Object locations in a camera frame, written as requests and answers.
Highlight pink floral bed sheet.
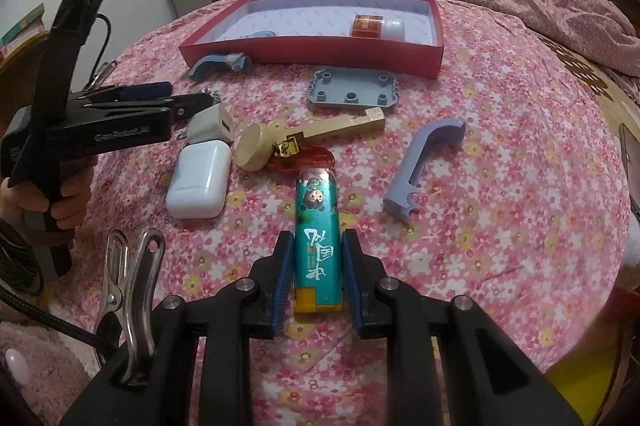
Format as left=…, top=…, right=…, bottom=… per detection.
left=51, top=0, right=630, bottom=369

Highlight blue grey curved plastic part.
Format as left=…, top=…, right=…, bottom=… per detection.
left=189, top=53, right=253, bottom=82

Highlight red translucent lighter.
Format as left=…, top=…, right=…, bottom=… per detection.
left=266, top=145, right=335, bottom=173

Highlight white pill bottle orange label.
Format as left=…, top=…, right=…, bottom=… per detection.
left=350, top=14, right=405, bottom=41

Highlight person's left hand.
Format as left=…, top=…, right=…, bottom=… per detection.
left=0, top=155, right=99, bottom=232

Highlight green striped toy figure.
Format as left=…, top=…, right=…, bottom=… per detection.
left=201, top=89, right=221, bottom=105

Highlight smartphone with pink case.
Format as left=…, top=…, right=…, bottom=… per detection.
left=620, top=123, right=640, bottom=220

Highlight brown patterned blanket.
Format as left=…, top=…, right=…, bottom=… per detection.
left=535, top=34, right=639, bottom=139

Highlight silver metal spring clip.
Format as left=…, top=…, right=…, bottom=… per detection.
left=94, top=227, right=165, bottom=385

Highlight white power adapter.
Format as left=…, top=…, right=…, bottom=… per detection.
left=186, top=103, right=234, bottom=144

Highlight wooden mallet shaped piece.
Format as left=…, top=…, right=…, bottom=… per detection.
left=235, top=107, right=386, bottom=172

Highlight blue oval plastic disc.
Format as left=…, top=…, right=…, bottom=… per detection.
left=242, top=30, right=277, bottom=39

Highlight grey plastic mounting plate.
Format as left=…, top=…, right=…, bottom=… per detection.
left=307, top=68, right=399, bottom=108

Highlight teal printed lighter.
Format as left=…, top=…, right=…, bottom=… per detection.
left=294, top=167, right=343, bottom=314

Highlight white earbuds case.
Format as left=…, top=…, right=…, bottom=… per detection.
left=165, top=140, right=231, bottom=220

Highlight lilac plastic handle part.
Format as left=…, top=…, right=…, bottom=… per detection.
left=382, top=118, right=468, bottom=225

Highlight red shallow cardboard box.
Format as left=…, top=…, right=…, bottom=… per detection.
left=179, top=0, right=444, bottom=79

